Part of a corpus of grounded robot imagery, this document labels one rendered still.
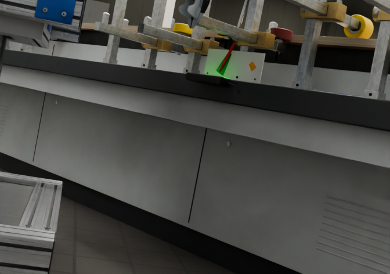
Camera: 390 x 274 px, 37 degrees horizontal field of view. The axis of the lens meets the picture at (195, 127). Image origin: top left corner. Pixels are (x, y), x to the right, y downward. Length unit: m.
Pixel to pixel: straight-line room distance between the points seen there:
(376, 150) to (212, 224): 0.85
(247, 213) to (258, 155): 0.22
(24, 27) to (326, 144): 0.92
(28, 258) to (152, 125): 1.34
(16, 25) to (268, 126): 0.84
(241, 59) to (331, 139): 0.44
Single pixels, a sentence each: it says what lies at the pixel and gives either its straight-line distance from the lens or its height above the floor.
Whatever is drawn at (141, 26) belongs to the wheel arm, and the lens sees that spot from 1.98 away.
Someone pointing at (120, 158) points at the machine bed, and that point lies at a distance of 2.77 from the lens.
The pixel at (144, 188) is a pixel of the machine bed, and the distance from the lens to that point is 2.63.
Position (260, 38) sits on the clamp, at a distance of 1.98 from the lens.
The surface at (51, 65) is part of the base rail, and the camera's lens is 2.90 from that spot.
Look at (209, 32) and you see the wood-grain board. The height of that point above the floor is 0.89.
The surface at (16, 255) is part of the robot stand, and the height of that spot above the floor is 0.18.
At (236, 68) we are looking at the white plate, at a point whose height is 0.74.
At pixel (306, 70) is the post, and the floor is 0.76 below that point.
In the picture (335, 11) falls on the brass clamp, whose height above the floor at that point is 0.94.
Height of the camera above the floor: 0.58
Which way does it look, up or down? 2 degrees down
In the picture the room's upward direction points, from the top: 11 degrees clockwise
